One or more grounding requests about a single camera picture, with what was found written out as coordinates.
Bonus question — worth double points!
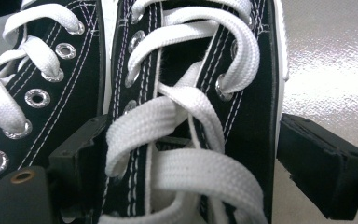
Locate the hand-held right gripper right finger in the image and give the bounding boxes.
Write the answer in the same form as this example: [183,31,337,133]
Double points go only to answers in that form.
[275,112,358,221]

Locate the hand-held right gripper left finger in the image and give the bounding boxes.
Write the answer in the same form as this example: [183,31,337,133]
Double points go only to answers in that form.
[48,114,110,219]

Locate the black canvas sneaker white laces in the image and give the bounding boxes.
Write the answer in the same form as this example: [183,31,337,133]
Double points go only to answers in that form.
[97,0,291,224]
[0,0,119,218]

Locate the metal shoe rack grey shelves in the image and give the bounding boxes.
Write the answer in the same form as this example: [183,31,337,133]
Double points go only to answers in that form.
[0,0,358,224]

